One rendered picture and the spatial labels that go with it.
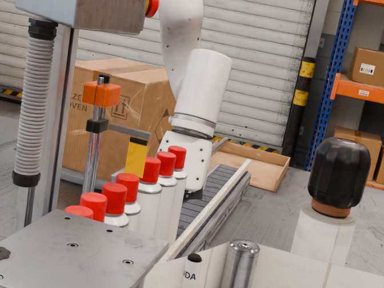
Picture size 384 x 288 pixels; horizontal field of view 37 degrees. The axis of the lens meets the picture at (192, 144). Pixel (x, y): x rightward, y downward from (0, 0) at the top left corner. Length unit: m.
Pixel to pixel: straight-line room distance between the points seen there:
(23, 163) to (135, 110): 0.70
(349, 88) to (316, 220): 3.66
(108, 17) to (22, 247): 0.33
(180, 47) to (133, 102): 0.30
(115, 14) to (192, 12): 0.41
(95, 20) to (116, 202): 0.24
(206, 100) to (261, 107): 4.20
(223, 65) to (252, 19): 4.11
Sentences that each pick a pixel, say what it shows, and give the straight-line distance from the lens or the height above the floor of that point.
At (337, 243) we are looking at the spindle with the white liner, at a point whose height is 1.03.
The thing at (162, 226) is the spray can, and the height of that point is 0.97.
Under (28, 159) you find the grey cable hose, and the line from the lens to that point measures 0.75.
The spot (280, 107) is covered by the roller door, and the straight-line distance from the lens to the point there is 5.25.
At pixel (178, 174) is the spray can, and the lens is 1.00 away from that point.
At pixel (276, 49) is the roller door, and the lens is 5.20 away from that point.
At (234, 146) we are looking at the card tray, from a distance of 2.03.
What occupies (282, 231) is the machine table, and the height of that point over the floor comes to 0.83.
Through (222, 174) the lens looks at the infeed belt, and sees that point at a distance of 1.62.
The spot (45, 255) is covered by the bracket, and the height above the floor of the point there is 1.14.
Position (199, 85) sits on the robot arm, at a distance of 1.08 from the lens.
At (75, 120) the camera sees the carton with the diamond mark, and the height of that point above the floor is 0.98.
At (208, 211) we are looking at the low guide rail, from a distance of 1.23.
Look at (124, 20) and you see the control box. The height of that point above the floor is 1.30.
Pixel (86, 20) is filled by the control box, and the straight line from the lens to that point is 0.68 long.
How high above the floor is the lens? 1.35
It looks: 14 degrees down
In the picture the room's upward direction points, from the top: 11 degrees clockwise
